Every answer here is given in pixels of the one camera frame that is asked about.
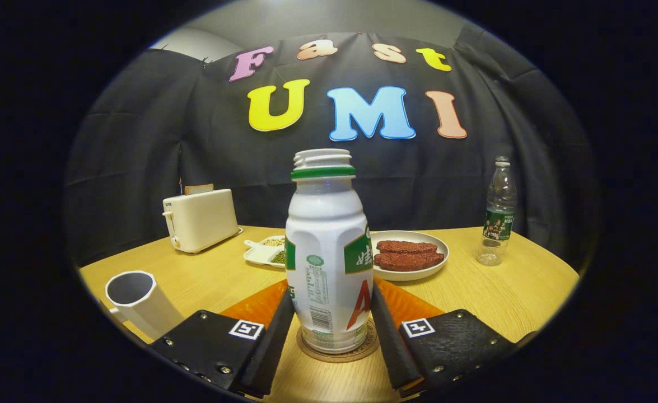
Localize white juice bottle green label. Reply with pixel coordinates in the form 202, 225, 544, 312
285, 148, 374, 354

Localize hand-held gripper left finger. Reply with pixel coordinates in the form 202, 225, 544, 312
150, 280, 296, 399

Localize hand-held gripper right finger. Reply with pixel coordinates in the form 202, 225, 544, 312
369, 278, 517, 399

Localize brown meat piece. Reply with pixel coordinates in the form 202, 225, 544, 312
376, 240, 438, 254
374, 252, 445, 273

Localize white cup wooden handle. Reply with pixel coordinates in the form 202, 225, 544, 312
100, 271, 185, 340

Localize clear plastic water bottle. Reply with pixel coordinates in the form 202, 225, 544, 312
476, 156, 518, 266

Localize white divided condiment dish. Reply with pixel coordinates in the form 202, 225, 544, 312
243, 235, 287, 269

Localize cream toaster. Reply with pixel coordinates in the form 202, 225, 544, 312
162, 189, 240, 254

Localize white round plate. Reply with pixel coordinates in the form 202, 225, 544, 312
369, 230, 450, 282

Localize wooden table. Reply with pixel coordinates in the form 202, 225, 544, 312
78, 225, 580, 403

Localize round brown coaster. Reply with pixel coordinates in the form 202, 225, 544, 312
296, 319, 381, 363

